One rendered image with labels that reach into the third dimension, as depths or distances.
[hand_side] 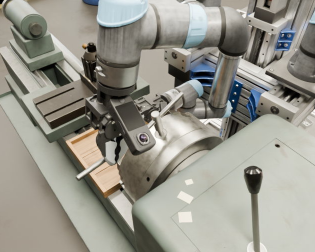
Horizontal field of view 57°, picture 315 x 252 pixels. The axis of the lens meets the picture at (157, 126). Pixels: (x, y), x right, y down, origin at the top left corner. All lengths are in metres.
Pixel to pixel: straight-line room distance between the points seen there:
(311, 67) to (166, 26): 0.75
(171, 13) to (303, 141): 0.47
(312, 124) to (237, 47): 1.63
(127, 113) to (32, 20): 1.20
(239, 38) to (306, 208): 0.51
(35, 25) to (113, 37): 1.20
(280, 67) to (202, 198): 0.71
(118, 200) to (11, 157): 1.58
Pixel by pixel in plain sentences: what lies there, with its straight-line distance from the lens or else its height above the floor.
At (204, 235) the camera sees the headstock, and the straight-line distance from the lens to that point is 0.60.
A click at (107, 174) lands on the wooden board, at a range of 1.13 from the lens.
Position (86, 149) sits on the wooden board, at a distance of 1.22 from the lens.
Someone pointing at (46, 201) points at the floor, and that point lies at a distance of 2.20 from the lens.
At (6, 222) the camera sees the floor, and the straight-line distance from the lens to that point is 2.23.
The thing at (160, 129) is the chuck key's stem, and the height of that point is 1.26.
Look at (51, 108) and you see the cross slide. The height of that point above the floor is 0.97.
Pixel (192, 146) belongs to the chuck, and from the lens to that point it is 0.76.
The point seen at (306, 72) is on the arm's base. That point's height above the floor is 1.19.
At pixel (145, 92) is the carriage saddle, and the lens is 1.43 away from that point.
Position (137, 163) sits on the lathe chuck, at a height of 1.18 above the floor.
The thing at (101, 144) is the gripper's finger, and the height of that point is 1.37.
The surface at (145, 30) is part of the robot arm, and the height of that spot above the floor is 1.58.
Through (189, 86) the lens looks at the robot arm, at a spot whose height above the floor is 1.12.
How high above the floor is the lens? 1.81
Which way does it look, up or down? 46 degrees down
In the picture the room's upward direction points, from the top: straight up
